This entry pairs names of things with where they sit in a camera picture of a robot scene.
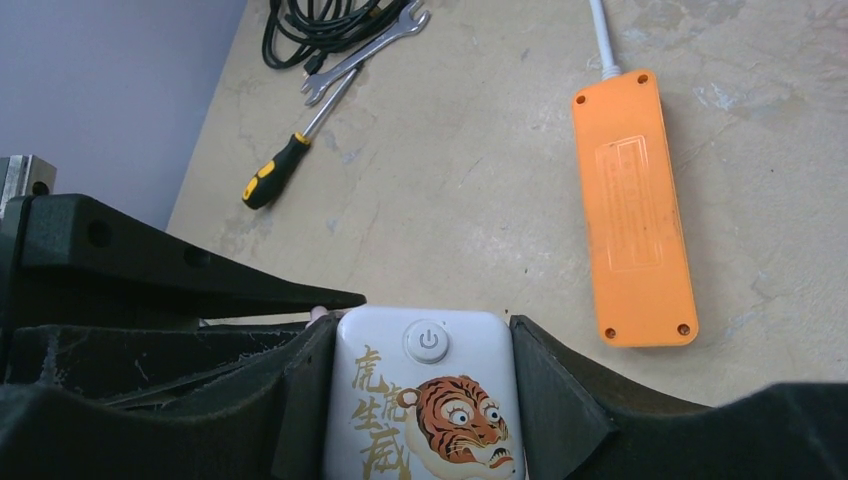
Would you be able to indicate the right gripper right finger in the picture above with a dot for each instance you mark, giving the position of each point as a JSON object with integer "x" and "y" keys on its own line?
{"x": 582, "y": 420}

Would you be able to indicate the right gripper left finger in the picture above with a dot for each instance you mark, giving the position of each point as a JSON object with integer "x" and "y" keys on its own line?
{"x": 266, "y": 420}

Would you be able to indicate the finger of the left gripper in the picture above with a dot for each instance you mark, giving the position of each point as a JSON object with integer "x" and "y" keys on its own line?
{"x": 224, "y": 366}
{"x": 77, "y": 261}

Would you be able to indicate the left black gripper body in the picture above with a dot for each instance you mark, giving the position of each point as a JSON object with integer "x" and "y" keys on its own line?
{"x": 10, "y": 265}

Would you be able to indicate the yellow black screwdriver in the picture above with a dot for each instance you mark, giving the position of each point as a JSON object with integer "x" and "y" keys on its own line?
{"x": 270, "y": 181}

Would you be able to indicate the white cube socket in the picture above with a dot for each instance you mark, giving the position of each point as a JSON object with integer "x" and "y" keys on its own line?
{"x": 423, "y": 394}

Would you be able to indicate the orange power strip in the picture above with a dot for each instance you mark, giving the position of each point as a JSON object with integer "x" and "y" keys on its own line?
{"x": 643, "y": 295}

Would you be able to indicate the silver open-end wrench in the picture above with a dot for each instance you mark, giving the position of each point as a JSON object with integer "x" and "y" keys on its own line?
{"x": 409, "y": 22}

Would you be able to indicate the aluminium rail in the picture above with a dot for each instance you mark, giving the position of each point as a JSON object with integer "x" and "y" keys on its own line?
{"x": 25, "y": 175}

